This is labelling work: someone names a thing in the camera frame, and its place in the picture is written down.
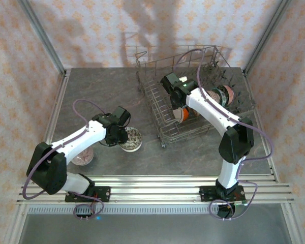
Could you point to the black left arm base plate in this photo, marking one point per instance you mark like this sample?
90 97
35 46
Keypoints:
101 193

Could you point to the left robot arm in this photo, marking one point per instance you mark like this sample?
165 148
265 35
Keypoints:
73 142

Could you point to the green leaf print bowl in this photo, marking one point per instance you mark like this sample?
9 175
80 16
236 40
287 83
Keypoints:
221 97

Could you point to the aluminium frame post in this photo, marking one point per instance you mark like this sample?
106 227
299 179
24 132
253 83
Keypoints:
44 38
267 35

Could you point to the small green circuit board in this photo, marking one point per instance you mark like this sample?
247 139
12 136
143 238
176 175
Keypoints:
241 203

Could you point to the orange bowl white inside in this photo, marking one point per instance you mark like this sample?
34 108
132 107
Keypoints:
180 115

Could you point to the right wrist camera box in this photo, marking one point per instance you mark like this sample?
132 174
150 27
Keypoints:
183 78

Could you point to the dark patterned white bowl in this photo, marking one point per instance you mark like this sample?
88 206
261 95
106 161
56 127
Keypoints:
134 138

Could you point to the aluminium mounting rail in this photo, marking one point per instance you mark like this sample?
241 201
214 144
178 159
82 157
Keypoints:
155 190

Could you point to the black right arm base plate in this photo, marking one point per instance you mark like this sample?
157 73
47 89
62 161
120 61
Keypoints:
206 193

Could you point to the aluminium table side rail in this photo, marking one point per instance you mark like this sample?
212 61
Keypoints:
59 101
249 86

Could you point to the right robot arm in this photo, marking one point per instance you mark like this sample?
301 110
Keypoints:
208 106

